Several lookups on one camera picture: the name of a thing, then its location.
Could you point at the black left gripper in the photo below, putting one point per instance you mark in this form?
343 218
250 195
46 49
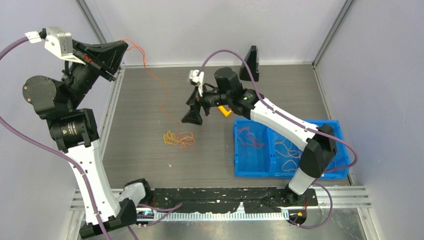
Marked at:
98 57

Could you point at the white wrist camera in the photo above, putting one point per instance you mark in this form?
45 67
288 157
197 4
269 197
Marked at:
196 78
57 41

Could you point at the black wedge stand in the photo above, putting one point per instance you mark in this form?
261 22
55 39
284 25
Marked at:
252 60

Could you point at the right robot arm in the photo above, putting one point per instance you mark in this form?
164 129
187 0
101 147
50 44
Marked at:
318 148

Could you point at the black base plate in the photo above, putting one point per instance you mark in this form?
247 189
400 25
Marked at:
227 200

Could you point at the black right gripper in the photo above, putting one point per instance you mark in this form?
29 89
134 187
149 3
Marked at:
193 116

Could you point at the yellow triangular plastic frame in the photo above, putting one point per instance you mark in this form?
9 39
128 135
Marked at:
225 112

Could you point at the blue three-compartment bin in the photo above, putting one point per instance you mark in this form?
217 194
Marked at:
260 152

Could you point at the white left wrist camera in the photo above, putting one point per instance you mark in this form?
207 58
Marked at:
57 41

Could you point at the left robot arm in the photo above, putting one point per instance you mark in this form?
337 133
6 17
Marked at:
75 132

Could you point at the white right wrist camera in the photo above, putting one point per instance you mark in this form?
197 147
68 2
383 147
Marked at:
196 78

